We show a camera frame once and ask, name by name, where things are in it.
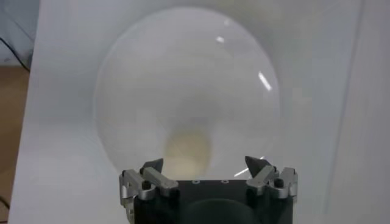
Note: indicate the white round plate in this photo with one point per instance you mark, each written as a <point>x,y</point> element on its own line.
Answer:
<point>182,76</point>

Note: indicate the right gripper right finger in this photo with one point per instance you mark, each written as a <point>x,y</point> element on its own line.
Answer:
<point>263,179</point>

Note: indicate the white steamed baozi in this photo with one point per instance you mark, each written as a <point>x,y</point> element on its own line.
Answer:
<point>187,152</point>

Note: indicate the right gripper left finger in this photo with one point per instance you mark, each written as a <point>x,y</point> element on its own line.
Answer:
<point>158,181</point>

